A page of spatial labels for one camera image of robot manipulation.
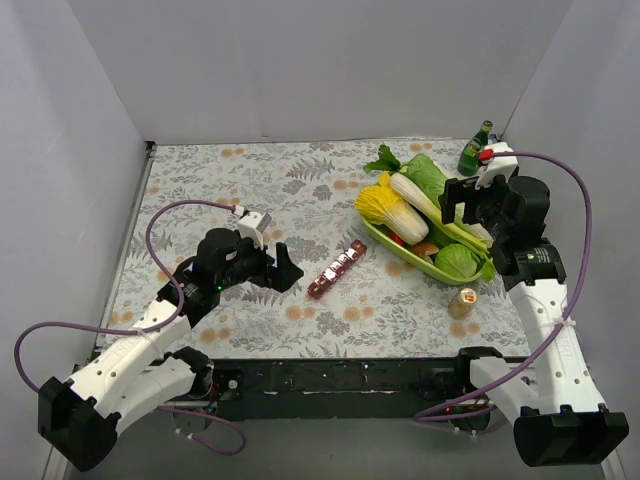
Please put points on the round green cabbage toy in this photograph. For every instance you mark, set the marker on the round green cabbage toy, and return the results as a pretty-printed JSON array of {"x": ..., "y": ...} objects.
[{"x": 458, "y": 260}]

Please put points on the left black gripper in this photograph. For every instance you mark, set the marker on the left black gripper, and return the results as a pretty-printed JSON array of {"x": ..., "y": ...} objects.
[{"x": 270, "y": 270}]

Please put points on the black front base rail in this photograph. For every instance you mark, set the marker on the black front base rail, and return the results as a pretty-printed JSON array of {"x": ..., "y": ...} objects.
[{"x": 250, "y": 389}]

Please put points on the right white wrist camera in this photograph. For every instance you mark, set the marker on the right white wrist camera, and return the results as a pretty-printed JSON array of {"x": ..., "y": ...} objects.
[{"x": 494, "y": 160}]

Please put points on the brown mushroom toy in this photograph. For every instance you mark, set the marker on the brown mushroom toy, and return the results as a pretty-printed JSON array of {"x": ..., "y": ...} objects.
[{"x": 425, "y": 249}]

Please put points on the yellow napa cabbage toy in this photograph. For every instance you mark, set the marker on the yellow napa cabbage toy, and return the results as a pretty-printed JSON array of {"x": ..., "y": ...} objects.
[{"x": 380, "y": 205}]

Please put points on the red weekly pill organizer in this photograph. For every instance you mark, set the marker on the red weekly pill organizer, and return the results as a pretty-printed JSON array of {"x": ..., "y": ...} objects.
[{"x": 336, "y": 269}]

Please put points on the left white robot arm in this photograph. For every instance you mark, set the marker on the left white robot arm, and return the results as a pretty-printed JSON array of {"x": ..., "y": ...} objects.
[{"x": 83, "y": 416}]

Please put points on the green glass bottle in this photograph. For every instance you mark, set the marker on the green glass bottle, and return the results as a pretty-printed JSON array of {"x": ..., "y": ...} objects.
[{"x": 468, "y": 163}]

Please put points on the green oval vegetable tray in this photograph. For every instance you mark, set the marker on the green oval vegetable tray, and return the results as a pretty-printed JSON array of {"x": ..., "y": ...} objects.
[{"x": 381, "y": 236}]

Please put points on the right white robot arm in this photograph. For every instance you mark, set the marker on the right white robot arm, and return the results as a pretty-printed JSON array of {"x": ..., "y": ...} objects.
[{"x": 563, "y": 419}]

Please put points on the green bok choy toy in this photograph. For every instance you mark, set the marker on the green bok choy toy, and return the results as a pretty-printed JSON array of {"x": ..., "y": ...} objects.
[{"x": 427, "y": 175}]

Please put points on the small orange-lid jar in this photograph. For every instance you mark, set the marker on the small orange-lid jar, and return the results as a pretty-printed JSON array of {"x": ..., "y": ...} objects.
[{"x": 463, "y": 303}]

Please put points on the floral patterned table mat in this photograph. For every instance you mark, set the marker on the floral patterned table mat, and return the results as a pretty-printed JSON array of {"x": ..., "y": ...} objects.
[{"x": 381, "y": 307}]

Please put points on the red chili pepper toy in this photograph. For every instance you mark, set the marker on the red chili pepper toy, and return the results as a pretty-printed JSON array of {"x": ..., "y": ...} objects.
[{"x": 397, "y": 239}]

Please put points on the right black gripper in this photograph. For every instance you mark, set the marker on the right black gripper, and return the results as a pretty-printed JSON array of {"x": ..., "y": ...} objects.
[{"x": 470, "y": 198}]

